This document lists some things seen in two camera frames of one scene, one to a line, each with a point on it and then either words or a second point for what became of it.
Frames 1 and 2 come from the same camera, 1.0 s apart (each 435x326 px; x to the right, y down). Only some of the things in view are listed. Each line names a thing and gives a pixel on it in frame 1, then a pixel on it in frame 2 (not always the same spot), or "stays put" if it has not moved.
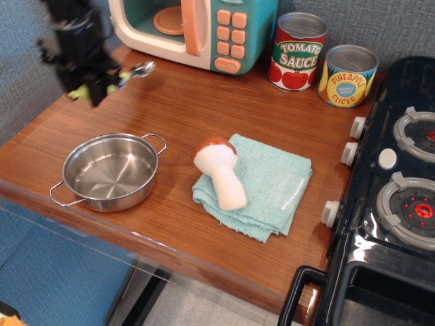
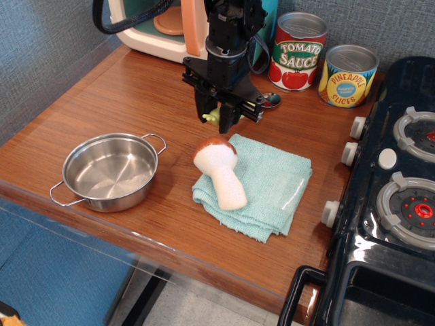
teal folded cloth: x=275 y=182 stays put
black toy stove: x=380 y=266 stays put
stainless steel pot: x=112 y=172 stays put
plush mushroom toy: x=217 y=157 stays put
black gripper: x=75 y=46 → x=227 y=76
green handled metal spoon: x=141 y=70 → x=270 y=100
